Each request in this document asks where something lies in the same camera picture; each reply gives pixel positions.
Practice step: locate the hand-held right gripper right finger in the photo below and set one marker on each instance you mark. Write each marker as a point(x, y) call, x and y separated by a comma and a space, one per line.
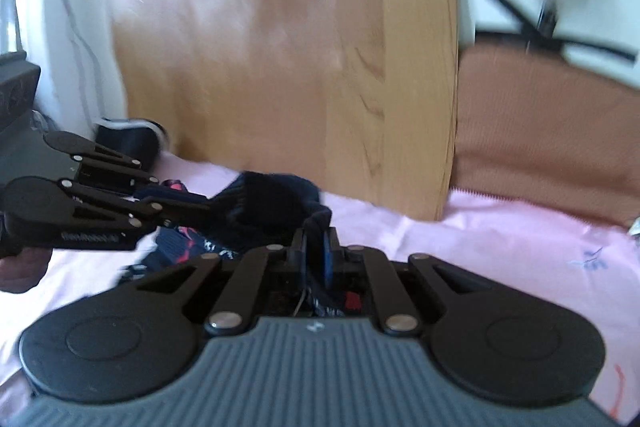
point(328, 259)

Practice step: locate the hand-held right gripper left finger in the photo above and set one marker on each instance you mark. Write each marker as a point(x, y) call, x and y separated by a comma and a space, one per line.
point(298, 259)

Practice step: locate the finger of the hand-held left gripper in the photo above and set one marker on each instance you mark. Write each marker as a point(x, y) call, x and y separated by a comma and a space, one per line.
point(100, 154)
point(125, 207)

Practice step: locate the navy red striped sweater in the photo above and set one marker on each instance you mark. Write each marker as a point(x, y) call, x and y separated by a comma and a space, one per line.
point(265, 207)

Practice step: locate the black shoe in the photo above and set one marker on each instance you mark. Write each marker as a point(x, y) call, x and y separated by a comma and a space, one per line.
point(127, 142)

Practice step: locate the pink printed bedsheet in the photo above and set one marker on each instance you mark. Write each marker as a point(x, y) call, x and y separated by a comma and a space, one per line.
point(500, 247)

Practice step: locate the wooden board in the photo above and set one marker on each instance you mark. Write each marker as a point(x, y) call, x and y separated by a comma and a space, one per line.
point(300, 57)

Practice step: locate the brown headboard cushion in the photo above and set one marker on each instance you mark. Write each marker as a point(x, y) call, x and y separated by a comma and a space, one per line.
point(540, 122)

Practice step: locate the black crossed wall strips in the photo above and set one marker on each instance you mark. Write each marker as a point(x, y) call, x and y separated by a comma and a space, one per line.
point(545, 41)

